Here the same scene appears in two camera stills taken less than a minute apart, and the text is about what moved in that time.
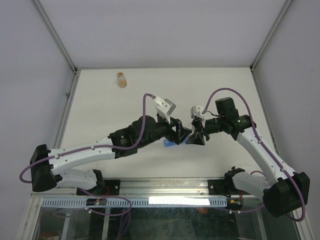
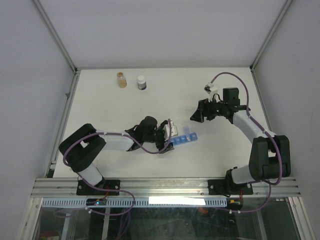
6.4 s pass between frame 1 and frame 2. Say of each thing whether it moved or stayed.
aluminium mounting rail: stayed
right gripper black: moved
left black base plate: stayed
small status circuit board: stayed
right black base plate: stayed
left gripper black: moved
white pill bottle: moved
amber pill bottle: stayed
